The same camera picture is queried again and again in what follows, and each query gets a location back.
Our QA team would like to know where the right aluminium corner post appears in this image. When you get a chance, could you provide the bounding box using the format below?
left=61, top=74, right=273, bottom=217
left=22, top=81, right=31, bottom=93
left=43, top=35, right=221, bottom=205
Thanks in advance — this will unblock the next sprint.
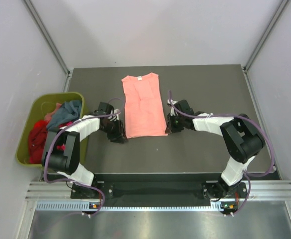
left=242, top=0, right=291, bottom=73

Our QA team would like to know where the salmon pink t shirt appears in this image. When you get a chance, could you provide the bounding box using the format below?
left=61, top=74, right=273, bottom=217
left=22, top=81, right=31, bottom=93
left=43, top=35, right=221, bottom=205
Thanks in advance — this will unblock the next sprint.
left=122, top=72, right=167, bottom=139

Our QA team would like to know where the olive green plastic bin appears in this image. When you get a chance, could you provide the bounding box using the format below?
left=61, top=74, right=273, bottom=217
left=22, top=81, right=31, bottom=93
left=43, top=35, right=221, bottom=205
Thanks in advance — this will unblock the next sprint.
left=15, top=92, right=89, bottom=170

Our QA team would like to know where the red t shirt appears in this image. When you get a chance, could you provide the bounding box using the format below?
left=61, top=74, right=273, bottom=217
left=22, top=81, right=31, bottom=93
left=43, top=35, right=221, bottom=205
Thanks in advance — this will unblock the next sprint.
left=28, top=120, right=48, bottom=164

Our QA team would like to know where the left aluminium corner post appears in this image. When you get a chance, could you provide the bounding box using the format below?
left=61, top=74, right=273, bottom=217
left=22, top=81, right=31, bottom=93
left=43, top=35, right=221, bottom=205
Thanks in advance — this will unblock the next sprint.
left=20, top=0, right=73, bottom=77

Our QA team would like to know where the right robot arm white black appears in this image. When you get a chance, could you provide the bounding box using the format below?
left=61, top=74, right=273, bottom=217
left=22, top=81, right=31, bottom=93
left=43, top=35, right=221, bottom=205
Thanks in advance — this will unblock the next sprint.
left=166, top=99, right=265, bottom=200

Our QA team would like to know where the aluminium corner post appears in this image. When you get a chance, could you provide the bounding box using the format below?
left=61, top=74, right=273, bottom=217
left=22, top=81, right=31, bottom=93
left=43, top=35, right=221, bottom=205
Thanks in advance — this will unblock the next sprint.
left=20, top=0, right=73, bottom=77
left=242, top=0, right=291, bottom=73

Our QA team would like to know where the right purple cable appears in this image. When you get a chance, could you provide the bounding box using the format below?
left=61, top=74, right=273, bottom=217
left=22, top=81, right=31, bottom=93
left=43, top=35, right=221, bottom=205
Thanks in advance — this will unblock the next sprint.
left=169, top=90, right=275, bottom=216

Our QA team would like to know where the grey blue t shirt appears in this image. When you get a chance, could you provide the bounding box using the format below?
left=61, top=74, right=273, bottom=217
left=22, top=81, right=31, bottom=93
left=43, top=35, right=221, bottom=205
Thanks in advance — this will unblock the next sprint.
left=46, top=100, right=82, bottom=130

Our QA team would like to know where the slotted grey cable duct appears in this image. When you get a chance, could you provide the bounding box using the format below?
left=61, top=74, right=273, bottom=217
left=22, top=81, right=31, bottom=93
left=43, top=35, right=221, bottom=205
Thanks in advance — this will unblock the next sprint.
left=36, top=201, right=234, bottom=212

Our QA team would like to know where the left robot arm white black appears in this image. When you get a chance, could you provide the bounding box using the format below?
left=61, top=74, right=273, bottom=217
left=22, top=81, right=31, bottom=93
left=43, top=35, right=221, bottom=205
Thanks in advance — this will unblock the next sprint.
left=41, top=102, right=128, bottom=199

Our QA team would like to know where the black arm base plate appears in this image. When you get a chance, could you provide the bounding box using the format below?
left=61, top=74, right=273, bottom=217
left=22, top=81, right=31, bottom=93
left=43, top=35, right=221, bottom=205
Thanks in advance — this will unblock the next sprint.
left=70, top=180, right=248, bottom=200

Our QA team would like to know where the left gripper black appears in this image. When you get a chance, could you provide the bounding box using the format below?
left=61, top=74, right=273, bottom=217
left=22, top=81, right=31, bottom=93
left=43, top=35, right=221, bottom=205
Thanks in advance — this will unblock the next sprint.
left=100, top=119, right=128, bottom=144

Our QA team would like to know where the magenta pink t shirt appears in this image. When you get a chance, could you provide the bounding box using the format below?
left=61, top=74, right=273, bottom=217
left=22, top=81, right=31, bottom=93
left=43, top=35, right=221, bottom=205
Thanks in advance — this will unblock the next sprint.
left=56, top=122, right=73, bottom=151

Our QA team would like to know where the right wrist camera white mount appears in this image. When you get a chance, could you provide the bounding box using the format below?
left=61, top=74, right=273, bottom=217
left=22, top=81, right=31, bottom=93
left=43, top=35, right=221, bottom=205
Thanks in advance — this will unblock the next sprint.
left=167, top=99, right=178, bottom=106

